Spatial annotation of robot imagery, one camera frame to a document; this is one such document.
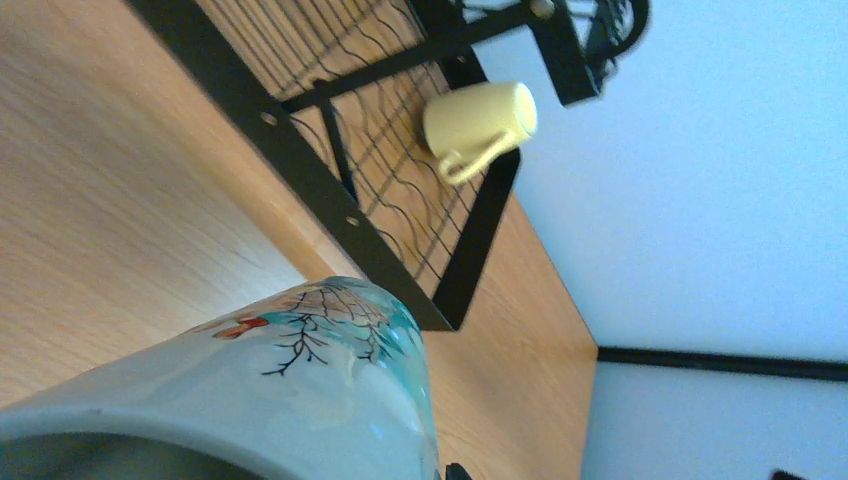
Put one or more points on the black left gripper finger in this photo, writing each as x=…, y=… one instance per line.
x=456, y=471

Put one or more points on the tall patterned ceramic cup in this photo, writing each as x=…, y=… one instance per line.
x=326, y=380

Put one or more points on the yellow ceramic mug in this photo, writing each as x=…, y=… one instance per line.
x=468, y=128

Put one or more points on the black wire dish rack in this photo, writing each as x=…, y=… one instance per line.
x=332, y=94

